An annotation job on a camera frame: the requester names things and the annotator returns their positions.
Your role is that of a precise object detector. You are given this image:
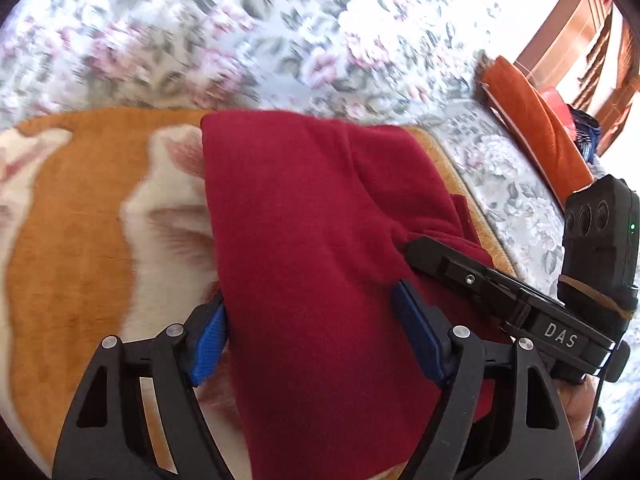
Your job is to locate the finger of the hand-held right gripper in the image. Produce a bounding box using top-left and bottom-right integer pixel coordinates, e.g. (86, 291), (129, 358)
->
(402, 236), (541, 335)

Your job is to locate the red plastic item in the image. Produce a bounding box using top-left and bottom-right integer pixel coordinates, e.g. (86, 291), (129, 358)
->
(536, 85), (577, 137)

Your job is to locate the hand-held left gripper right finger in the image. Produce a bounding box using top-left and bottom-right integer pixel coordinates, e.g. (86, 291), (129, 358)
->
(391, 279), (582, 480)

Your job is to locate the dark red fleece garment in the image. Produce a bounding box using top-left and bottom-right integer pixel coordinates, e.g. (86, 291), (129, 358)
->
(200, 109), (516, 480)

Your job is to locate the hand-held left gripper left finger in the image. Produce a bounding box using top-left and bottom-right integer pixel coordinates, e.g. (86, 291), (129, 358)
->
(51, 291), (237, 480)

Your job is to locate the orange folded cloth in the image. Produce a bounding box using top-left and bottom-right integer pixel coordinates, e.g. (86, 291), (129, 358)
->
(472, 54), (597, 209)

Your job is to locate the floral bedsheet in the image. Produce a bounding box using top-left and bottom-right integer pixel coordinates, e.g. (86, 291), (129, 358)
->
(0, 0), (640, 413)

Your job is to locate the person's right hand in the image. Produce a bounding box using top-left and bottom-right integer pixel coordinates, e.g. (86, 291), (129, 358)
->
(560, 382), (603, 453)

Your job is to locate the orange and cream plush blanket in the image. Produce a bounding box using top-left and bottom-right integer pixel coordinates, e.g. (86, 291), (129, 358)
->
(0, 106), (517, 480)

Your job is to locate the blue striped cloth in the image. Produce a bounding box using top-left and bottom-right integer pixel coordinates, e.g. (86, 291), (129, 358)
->
(569, 109), (602, 167)

